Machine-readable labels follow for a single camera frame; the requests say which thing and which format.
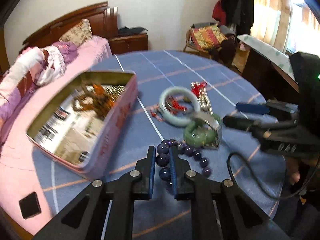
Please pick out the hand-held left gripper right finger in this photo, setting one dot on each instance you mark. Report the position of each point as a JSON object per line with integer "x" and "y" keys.
{"x": 173, "y": 172}

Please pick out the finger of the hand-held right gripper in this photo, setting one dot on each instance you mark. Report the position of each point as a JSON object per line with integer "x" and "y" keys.
{"x": 237, "y": 123}
{"x": 250, "y": 108}

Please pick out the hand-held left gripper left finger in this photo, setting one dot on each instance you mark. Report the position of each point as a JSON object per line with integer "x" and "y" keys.
{"x": 150, "y": 170}

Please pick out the green jade bangle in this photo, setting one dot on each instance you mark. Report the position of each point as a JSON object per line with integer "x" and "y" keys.
{"x": 192, "y": 137}

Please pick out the pale jade bangle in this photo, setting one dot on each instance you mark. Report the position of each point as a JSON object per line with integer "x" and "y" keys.
{"x": 175, "y": 121}

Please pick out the red knot charm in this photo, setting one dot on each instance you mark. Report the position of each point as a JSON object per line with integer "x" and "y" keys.
{"x": 198, "y": 88}

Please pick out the pink tin box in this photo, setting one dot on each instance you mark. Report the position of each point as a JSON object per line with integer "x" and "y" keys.
{"x": 117, "y": 120}

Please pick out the person's right hand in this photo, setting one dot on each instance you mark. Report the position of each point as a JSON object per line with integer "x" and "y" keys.
{"x": 293, "y": 173}

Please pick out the dark wooden desk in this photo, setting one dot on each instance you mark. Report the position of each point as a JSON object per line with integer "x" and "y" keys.
{"x": 260, "y": 70}

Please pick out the leaf print desk cover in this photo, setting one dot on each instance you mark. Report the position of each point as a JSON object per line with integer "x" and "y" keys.
{"x": 275, "y": 55}

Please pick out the brown garment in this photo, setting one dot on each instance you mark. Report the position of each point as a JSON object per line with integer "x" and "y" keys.
{"x": 226, "y": 50}

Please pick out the colourful striped cushion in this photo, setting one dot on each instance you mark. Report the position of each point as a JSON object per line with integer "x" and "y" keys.
{"x": 207, "y": 36}

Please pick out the blue checked tablecloth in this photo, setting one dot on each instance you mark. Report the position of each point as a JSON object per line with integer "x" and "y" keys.
{"x": 175, "y": 65}

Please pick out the rattan chair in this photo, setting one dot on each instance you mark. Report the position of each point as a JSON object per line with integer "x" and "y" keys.
{"x": 188, "y": 47}

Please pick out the golden ribbed metal piece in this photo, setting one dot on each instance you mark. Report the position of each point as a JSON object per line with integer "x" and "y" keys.
{"x": 115, "y": 89}

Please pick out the patterned curtain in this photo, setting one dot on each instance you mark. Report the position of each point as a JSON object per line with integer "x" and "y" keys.
{"x": 272, "y": 10}

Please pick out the red garment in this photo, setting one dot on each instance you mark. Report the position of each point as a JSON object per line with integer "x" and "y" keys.
{"x": 220, "y": 12}

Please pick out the hanging dark coats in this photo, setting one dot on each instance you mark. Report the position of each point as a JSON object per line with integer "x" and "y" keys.
{"x": 237, "y": 5}

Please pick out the wooden nightstand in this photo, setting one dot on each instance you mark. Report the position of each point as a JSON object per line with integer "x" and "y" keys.
{"x": 130, "y": 43}

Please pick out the bed with pink sheet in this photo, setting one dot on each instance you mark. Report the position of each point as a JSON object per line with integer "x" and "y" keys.
{"x": 15, "y": 175}

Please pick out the dark folded clothes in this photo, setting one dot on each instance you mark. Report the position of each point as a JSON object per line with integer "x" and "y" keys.
{"x": 130, "y": 30}

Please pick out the purple garment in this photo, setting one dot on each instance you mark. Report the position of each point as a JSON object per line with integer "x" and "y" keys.
{"x": 67, "y": 50}

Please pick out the floral pillow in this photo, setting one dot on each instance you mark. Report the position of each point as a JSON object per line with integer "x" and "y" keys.
{"x": 77, "y": 33}

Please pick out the wooden headboard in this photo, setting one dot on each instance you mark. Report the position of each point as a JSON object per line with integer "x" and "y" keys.
{"x": 100, "y": 20}

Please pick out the pink and white quilt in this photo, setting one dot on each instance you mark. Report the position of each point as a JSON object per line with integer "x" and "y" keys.
{"x": 22, "y": 65}

